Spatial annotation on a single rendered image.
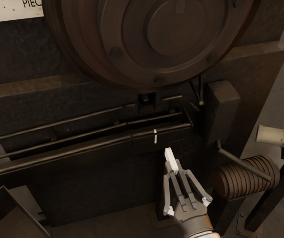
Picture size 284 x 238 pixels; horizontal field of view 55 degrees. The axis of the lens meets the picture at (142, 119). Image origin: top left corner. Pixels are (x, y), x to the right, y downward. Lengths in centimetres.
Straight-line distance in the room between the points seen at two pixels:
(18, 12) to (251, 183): 88
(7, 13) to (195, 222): 63
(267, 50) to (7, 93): 80
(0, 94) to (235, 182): 79
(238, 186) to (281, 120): 111
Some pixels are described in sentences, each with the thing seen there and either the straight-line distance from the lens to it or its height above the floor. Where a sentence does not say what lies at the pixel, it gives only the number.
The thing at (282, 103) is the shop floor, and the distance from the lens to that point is 222.
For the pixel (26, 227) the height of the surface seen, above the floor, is 61.
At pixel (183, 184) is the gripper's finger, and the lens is 73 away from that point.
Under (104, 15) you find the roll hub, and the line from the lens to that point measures 49.
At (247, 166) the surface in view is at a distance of 103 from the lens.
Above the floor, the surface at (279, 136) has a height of 69.
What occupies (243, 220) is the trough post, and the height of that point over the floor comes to 1.
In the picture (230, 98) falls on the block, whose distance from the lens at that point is 88.
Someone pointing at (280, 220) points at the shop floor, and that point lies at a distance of 164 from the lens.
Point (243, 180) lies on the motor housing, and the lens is 105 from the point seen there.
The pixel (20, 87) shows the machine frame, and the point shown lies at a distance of 84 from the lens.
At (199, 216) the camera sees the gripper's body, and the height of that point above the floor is 77.
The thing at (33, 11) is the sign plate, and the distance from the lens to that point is 73.
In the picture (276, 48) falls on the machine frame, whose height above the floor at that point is 87.
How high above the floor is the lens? 137
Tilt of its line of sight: 47 degrees down
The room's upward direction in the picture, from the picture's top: straight up
